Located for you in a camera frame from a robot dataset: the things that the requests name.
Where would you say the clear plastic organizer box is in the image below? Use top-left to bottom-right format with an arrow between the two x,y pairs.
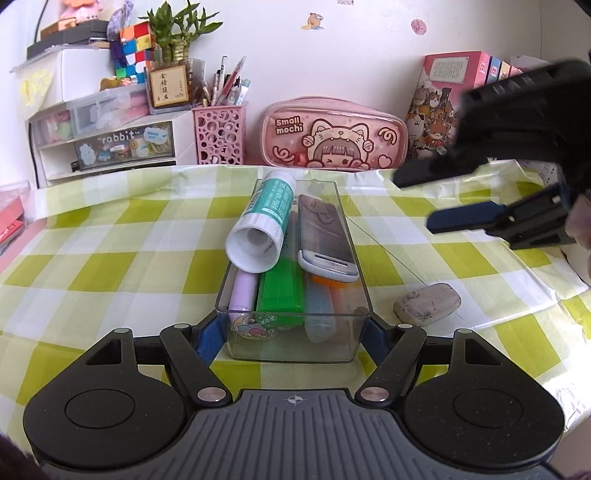
215,178 -> 373,365

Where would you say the white eraser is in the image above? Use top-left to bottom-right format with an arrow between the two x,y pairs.
393,283 -> 463,324

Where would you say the grey correction tape dispenser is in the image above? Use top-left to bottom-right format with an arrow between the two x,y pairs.
295,194 -> 360,284

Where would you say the pink lion toy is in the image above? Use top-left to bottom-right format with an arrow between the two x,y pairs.
60,0 -> 105,24

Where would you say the yellow sticky note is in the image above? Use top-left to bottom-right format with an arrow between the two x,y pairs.
21,69 -> 52,110

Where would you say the blue-grey highlighter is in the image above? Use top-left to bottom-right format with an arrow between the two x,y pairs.
305,281 -> 338,343

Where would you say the clear plastic storage box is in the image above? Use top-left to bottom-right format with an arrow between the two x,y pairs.
28,88 -> 153,149

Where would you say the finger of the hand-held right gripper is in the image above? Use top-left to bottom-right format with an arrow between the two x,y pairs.
393,147 -> 491,189
426,184 -> 578,251

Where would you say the thin lilac pen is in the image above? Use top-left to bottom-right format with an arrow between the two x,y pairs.
229,270 -> 260,311

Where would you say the white desktop drawer organizer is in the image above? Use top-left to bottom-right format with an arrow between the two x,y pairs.
25,46 -> 201,188

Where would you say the pink cartoon pencil case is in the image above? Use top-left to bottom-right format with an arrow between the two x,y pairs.
260,96 -> 408,172

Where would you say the colourful twist cube puzzle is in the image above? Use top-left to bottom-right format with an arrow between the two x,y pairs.
111,21 -> 160,86

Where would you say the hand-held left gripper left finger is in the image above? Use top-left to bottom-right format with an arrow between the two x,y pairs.
85,316 -> 232,408

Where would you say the pink perforated pen holder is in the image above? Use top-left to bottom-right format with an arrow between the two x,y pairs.
191,102 -> 250,166

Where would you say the pink spine comic book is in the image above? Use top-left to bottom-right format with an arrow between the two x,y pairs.
406,51 -> 493,160

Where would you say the lucky bamboo in glass pot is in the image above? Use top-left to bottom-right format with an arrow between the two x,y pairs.
147,0 -> 222,116

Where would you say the white teal glue stick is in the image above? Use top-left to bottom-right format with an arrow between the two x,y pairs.
225,170 -> 297,273

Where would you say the small yellow toy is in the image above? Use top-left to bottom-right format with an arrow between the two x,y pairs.
99,76 -> 140,92

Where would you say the pink notebook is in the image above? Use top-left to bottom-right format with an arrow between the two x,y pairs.
0,182 -> 29,260

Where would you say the purple hanging sachet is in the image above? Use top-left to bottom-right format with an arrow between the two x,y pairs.
107,4 -> 135,40

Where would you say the bunch of pens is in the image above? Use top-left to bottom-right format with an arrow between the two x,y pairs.
203,55 -> 250,108

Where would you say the green checked tablecloth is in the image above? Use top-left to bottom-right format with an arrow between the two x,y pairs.
0,157 -> 591,431

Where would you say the black box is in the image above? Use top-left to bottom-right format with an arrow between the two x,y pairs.
27,21 -> 112,60

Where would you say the green highlighter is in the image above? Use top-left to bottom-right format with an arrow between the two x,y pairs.
256,212 -> 307,330

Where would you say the person's right hand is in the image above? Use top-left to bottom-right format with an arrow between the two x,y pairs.
566,191 -> 591,278

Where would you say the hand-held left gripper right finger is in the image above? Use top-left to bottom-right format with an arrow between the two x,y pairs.
355,318 -> 502,407

